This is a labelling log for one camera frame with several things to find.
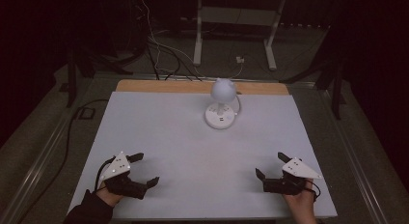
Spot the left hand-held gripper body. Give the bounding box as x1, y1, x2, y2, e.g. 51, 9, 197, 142
99, 151, 150, 200

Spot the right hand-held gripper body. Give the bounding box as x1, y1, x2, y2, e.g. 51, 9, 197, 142
262, 156, 323, 196

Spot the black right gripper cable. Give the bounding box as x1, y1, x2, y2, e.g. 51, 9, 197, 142
305, 180, 322, 203

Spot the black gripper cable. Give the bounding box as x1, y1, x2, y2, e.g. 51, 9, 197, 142
94, 155, 116, 191
305, 180, 322, 203

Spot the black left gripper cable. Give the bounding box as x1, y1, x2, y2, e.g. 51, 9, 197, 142
94, 155, 116, 191

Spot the person's right hand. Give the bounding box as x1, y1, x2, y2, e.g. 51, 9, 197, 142
282, 180, 318, 224

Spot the long black floor cable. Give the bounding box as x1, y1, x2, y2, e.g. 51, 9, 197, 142
17, 98, 110, 223

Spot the white floor cable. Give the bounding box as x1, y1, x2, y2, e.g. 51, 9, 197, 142
140, 0, 206, 77

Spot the black floor cable bundle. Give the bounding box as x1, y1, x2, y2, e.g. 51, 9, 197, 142
145, 37, 204, 82

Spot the white desk lamp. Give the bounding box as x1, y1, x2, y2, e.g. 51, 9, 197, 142
204, 77, 241, 131

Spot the person's left hand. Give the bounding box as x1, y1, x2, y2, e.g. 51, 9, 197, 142
95, 182, 125, 209

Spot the metal floor rail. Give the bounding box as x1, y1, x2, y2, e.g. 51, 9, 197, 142
0, 116, 76, 224
316, 85, 392, 224

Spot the white metal stand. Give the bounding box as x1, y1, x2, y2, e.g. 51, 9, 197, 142
192, 0, 287, 71

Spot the white table cover sheet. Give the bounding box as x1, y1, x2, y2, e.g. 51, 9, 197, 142
68, 91, 339, 220

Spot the black stand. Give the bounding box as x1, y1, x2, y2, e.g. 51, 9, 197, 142
59, 40, 134, 109
279, 22, 348, 121

